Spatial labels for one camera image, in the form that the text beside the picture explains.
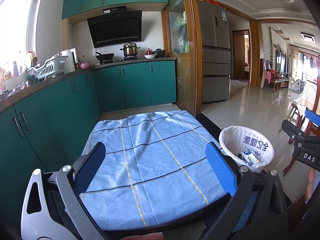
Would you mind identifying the right hand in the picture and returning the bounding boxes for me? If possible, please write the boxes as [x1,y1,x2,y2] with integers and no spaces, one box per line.
[305,168,315,201]

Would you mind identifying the blue white medicine box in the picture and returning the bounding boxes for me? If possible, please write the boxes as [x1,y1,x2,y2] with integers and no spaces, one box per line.
[236,148,259,166]

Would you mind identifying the wooden glass sliding door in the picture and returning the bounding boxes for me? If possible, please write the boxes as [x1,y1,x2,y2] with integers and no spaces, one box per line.
[161,0,203,116]

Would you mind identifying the white dish rack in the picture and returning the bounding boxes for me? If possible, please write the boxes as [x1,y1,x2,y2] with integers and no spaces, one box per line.
[28,54,68,81]

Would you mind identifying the white bowl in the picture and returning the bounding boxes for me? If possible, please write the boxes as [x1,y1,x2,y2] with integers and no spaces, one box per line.
[144,54,156,59]

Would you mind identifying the black range hood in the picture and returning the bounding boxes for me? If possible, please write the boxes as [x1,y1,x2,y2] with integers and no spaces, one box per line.
[87,10,142,48]

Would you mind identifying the white lined trash bin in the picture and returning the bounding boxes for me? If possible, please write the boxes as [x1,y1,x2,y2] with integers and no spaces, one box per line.
[219,126,274,173]

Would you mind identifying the stainless steel pot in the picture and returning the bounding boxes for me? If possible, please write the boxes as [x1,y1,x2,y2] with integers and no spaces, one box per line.
[120,42,140,57]

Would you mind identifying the pink bowl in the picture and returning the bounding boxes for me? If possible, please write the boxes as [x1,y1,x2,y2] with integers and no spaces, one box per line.
[80,62,90,69]

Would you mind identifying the wooden chair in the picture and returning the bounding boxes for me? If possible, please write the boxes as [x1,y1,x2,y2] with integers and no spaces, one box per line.
[281,101,319,176]

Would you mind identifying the grey refrigerator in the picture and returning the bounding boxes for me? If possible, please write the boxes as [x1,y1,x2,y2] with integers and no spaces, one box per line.
[197,1,231,103]

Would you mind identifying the white kitchen appliance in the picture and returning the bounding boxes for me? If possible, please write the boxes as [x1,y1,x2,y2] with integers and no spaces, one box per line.
[60,48,78,73]

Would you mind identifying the green lower kitchen cabinets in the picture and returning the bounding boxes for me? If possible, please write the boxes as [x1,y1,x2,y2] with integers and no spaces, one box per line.
[1,58,176,230]

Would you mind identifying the left hand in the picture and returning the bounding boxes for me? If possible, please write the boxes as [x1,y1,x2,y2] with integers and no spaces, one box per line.
[122,232,164,240]

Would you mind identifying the blue checked tablecloth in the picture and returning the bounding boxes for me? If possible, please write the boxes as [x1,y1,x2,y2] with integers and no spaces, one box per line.
[79,111,225,231]

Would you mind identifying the dark casserole pot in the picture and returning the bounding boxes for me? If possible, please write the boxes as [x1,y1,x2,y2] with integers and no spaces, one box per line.
[152,48,166,58]

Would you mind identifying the black wok pan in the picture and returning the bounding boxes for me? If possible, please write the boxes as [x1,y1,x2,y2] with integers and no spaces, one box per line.
[95,51,114,61]

